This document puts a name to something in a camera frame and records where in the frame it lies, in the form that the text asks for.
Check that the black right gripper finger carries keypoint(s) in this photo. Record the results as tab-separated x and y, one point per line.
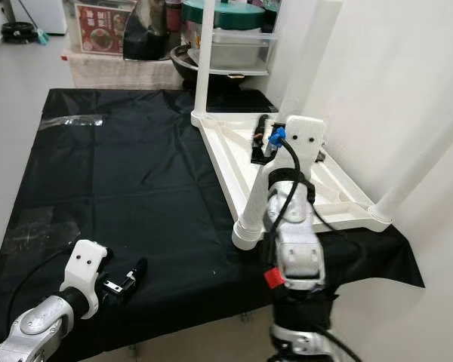
260	130

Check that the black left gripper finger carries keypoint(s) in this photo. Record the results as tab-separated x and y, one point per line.
138	271

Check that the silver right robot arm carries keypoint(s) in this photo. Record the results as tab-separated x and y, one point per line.
294	241

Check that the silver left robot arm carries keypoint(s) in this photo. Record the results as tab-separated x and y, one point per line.
41	328

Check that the clear plastic storage box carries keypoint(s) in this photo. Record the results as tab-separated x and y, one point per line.
238	49

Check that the clear tape cross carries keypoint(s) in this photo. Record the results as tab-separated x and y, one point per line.
45	230

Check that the black wok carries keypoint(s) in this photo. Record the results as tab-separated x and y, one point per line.
183	64

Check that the green lidded pot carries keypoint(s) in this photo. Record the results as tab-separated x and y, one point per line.
234	15

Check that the dark plastic bag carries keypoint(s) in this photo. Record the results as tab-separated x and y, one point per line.
147	32

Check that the clear tape strip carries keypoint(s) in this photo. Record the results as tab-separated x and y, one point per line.
72	121

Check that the orange lidded red print box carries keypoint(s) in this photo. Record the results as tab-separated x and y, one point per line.
102	30

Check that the white appliance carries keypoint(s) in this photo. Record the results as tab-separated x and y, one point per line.
44	13

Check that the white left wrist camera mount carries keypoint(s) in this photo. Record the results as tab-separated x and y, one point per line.
84	270

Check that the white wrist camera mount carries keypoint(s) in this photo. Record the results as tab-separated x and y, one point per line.
306	143
84	270

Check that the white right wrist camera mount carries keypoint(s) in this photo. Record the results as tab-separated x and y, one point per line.
306	143

